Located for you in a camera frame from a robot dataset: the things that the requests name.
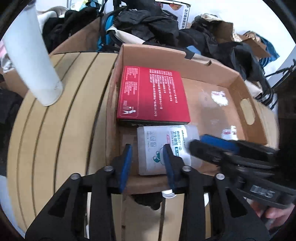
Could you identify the round white tin jar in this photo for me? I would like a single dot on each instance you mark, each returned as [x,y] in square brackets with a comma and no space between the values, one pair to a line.
[168,194]

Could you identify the black camera tripod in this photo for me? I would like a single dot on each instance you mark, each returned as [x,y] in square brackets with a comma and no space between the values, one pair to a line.
[266,97]

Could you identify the red flat box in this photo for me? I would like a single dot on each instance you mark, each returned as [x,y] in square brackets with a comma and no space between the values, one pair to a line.
[150,96]

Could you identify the brown cardboard box right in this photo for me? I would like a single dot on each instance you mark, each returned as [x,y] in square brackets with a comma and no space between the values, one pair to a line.
[224,32]

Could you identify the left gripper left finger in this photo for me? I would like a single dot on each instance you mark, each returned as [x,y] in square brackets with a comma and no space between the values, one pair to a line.
[62,218]

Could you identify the white cotton swab pack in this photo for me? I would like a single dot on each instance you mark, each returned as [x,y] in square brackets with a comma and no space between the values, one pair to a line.
[150,143]

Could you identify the blue bag with basket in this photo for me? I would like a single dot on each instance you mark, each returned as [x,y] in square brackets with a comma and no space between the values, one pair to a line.
[269,49]

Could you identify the black clothes pile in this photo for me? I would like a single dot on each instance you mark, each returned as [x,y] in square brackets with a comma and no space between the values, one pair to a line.
[146,20]

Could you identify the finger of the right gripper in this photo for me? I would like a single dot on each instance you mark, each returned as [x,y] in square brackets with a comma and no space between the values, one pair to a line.
[235,146]
[252,159]

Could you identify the white tall thermos bottle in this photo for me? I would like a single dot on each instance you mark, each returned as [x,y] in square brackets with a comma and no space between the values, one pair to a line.
[26,49]

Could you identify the cardboard box behind table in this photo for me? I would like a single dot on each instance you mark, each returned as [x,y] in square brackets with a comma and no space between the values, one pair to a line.
[91,38]

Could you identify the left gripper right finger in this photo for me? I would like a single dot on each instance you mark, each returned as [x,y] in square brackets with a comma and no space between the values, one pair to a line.
[232,218]

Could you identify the person's right hand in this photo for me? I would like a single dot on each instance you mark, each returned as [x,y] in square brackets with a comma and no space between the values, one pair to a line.
[278,216]

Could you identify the white printed product box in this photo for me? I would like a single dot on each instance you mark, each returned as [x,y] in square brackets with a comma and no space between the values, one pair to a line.
[177,10]

